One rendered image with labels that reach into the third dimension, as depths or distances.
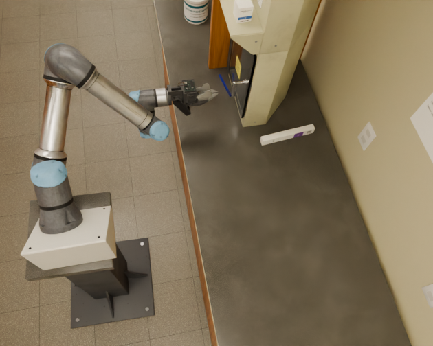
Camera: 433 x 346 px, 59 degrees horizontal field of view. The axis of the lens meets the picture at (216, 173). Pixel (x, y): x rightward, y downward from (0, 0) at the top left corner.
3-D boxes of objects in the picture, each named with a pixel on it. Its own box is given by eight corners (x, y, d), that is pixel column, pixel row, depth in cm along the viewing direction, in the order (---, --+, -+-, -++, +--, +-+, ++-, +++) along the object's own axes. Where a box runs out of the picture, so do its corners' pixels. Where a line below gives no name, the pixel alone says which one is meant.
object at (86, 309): (71, 328, 222) (5, 306, 142) (71, 248, 243) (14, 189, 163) (154, 315, 229) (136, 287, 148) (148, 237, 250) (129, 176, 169)
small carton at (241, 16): (247, 11, 134) (249, -4, 128) (251, 21, 132) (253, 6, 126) (233, 13, 133) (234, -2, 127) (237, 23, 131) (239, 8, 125)
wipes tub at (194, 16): (205, 7, 215) (206, -17, 202) (209, 23, 209) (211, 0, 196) (182, 9, 213) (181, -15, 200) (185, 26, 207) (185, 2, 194)
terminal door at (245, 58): (229, 68, 189) (238, -1, 154) (242, 119, 176) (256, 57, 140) (227, 68, 189) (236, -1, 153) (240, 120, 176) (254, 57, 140)
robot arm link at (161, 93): (158, 110, 159) (156, 95, 162) (169, 109, 159) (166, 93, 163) (157, 99, 152) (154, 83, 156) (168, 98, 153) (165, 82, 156)
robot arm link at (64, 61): (64, 36, 121) (178, 125, 147) (60, 36, 130) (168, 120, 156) (41, 66, 120) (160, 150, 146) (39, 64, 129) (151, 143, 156)
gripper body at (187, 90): (198, 93, 153) (168, 96, 151) (197, 106, 161) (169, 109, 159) (194, 77, 157) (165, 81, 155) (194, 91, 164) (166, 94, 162)
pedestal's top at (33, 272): (29, 281, 147) (25, 279, 143) (33, 204, 161) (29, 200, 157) (114, 269, 151) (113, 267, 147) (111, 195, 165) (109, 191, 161)
